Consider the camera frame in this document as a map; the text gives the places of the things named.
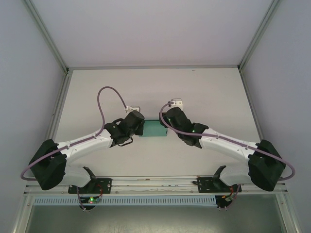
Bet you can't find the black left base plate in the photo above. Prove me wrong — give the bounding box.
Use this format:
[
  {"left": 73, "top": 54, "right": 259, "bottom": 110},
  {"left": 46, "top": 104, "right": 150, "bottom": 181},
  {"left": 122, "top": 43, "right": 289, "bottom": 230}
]
[{"left": 68, "top": 178, "right": 113, "bottom": 195}]

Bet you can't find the aluminium frame post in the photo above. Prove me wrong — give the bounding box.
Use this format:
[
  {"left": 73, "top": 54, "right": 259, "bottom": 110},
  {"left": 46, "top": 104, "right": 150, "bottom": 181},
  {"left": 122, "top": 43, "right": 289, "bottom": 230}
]
[
  {"left": 24, "top": 0, "right": 70, "bottom": 73},
  {"left": 238, "top": 0, "right": 280, "bottom": 72}
]

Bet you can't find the aluminium side rail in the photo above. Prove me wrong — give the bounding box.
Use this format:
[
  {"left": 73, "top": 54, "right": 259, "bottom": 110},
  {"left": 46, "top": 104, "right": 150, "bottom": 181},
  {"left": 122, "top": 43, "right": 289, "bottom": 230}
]
[
  {"left": 50, "top": 70, "right": 71, "bottom": 146},
  {"left": 240, "top": 69, "right": 265, "bottom": 143}
]

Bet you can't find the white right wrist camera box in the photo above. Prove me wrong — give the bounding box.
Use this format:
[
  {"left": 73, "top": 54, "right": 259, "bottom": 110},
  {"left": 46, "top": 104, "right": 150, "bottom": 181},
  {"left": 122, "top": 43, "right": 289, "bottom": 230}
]
[{"left": 170, "top": 98, "right": 184, "bottom": 109}]

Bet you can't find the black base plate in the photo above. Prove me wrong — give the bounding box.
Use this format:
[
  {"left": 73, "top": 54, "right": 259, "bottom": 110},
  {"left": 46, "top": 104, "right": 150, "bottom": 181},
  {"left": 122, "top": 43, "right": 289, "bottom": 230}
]
[
  {"left": 68, "top": 178, "right": 113, "bottom": 195},
  {"left": 197, "top": 176, "right": 241, "bottom": 194}
]

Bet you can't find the aluminium back rail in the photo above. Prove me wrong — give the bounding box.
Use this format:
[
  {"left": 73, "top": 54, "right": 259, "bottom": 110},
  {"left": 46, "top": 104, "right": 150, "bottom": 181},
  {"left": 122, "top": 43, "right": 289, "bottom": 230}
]
[{"left": 67, "top": 65, "right": 241, "bottom": 71}]

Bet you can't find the circuit board with green light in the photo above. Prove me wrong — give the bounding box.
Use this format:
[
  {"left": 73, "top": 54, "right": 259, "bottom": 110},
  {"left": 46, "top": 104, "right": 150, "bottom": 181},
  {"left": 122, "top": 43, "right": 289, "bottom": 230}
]
[{"left": 81, "top": 196, "right": 102, "bottom": 204}]

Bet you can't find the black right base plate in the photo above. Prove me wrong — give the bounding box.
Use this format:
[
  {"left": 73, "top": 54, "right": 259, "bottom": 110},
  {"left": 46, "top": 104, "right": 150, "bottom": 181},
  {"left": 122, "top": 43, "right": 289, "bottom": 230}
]
[{"left": 197, "top": 176, "right": 241, "bottom": 194}]

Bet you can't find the slotted white cable duct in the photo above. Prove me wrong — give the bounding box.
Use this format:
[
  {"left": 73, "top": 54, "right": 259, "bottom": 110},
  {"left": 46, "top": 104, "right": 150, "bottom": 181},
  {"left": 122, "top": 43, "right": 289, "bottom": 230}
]
[{"left": 33, "top": 196, "right": 217, "bottom": 206}]

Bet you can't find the grey metal lower panel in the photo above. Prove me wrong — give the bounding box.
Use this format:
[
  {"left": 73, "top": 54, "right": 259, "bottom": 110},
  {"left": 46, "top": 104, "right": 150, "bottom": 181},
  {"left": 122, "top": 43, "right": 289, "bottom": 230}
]
[{"left": 25, "top": 205, "right": 285, "bottom": 233}]

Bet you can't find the aluminium mounting rail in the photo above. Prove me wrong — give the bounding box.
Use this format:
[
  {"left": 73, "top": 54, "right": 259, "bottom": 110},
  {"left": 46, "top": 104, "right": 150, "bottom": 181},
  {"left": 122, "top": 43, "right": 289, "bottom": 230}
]
[{"left": 23, "top": 175, "right": 289, "bottom": 196}]

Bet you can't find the teal paper box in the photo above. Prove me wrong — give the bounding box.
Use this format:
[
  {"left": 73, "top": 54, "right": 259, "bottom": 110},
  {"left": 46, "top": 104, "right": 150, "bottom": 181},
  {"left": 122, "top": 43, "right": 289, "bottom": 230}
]
[{"left": 138, "top": 119, "right": 169, "bottom": 138}]

